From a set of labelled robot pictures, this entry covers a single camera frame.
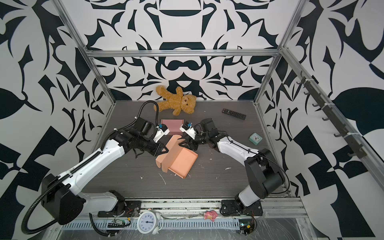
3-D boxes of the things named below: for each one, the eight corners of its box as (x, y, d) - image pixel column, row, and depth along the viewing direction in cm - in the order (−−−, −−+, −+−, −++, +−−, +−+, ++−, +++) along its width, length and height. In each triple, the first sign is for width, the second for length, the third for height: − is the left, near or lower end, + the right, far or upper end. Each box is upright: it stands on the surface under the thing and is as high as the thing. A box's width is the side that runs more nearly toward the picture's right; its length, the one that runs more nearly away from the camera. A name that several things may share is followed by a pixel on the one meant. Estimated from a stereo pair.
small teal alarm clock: (255, 146, 99) (256, 143, 97) (247, 139, 103) (248, 136, 100) (261, 141, 102) (263, 138, 99) (254, 134, 105) (255, 131, 103)
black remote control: (221, 112, 117) (222, 110, 114) (222, 109, 118) (223, 107, 116) (244, 120, 112) (245, 118, 109) (245, 117, 113) (246, 115, 111)
